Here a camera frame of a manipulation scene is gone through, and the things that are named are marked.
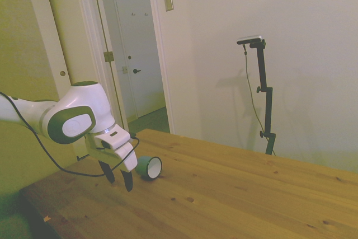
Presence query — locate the black camera stand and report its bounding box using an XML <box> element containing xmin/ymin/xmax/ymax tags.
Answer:
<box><xmin>248</xmin><ymin>40</ymin><xmax>277</xmax><ymax>156</ymax></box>
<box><xmin>242</xmin><ymin>43</ymin><xmax>277</xmax><ymax>157</ymax></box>

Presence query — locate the grey camera on stand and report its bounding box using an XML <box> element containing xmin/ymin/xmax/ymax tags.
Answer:
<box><xmin>236</xmin><ymin>35</ymin><xmax>264</xmax><ymax>46</ymax></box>

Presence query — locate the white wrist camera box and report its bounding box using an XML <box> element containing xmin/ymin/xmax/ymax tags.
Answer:
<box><xmin>94</xmin><ymin>128</ymin><xmax>133</xmax><ymax>151</ymax></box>

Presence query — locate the white open door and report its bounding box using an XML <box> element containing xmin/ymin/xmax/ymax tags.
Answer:
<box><xmin>41</xmin><ymin>0</ymin><xmax>130</xmax><ymax>162</ymax></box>

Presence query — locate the white closed door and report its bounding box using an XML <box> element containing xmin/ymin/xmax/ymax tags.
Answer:
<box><xmin>111</xmin><ymin>0</ymin><xmax>166</xmax><ymax>120</ymax></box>

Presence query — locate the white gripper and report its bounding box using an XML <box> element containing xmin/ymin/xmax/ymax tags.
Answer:
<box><xmin>84</xmin><ymin>134</ymin><xmax>140</xmax><ymax>193</ymax></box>

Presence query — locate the teal mug white inside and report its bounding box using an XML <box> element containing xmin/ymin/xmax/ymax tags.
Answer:
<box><xmin>135</xmin><ymin>155</ymin><xmax>163</xmax><ymax>181</ymax></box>

